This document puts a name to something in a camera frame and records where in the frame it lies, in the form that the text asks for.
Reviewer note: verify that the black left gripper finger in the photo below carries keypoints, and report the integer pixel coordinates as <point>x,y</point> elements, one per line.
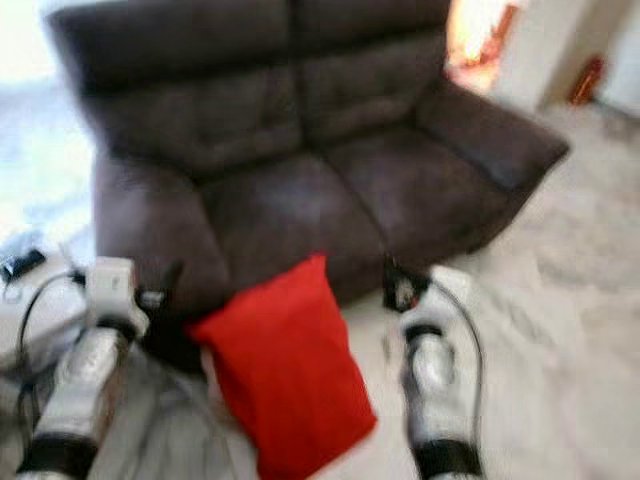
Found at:
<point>173,280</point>

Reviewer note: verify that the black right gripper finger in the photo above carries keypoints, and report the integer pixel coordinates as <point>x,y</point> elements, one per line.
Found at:
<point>390,273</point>

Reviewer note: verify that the red pillow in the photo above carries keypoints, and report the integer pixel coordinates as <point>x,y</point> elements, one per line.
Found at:
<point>285,390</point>

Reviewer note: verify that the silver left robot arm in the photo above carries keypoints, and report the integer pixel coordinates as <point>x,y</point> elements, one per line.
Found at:
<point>80,395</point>

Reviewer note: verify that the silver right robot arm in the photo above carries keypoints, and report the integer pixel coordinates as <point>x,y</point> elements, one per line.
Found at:
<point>435,400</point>

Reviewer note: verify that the two-seat grey-brown fabric sofa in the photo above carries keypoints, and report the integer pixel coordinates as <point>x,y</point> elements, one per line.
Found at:
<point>280,200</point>

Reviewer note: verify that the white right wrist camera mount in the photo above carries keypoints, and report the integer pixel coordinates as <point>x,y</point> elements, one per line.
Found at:
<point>435,310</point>

